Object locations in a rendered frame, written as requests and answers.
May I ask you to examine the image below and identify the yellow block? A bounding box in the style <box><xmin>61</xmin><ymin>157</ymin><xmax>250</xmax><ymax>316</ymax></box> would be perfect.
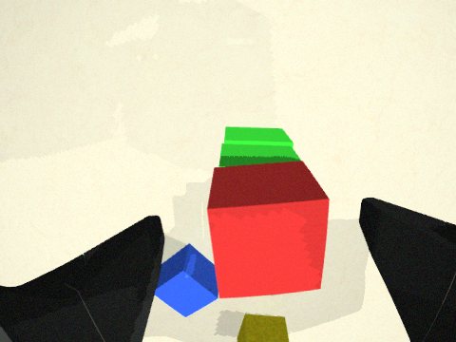
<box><xmin>237</xmin><ymin>314</ymin><xmax>290</xmax><ymax>342</ymax></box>

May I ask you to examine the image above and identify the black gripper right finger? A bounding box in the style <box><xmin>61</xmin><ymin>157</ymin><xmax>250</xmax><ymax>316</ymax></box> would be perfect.
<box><xmin>360</xmin><ymin>197</ymin><xmax>456</xmax><ymax>342</ymax></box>

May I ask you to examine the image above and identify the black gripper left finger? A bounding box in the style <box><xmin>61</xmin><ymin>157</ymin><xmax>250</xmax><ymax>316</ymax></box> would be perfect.
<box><xmin>0</xmin><ymin>216</ymin><xmax>164</xmax><ymax>342</ymax></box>

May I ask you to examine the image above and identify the red block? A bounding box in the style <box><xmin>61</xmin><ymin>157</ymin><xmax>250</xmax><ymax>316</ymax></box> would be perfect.
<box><xmin>208</xmin><ymin>161</ymin><xmax>330</xmax><ymax>299</ymax></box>

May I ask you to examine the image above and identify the green block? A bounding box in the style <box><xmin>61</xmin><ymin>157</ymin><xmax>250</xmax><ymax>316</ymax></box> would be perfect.
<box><xmin>224</xmin><ymin>126</ymin><xmax>294</xmax><ymax>147</ymax></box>
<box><xmin>219</xmin><ymin>143</ymin><xmax>301</xmax><ymax>167</ymax></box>

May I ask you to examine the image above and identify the blue cube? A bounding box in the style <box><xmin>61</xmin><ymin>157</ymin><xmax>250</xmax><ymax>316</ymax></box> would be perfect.
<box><xmin>155</xmin><ymin>243</ymin><xmax>219</xmax><ymax>316</ymax></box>

